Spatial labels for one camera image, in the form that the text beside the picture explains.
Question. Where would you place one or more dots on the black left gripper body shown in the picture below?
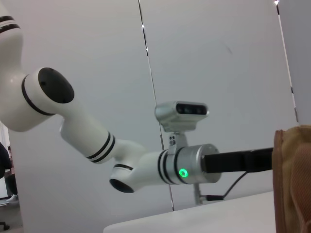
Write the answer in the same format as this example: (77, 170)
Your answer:
(238, 161)

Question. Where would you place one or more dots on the khaki fabric food bag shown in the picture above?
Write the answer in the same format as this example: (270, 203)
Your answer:
(291, 182)

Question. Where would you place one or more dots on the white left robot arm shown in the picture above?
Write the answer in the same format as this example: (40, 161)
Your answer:
(80, 131)

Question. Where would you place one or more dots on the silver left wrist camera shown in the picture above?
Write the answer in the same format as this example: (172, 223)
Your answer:
(182, 112)

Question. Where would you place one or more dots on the person in dark clothes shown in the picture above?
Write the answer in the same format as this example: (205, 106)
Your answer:
(6, 170)

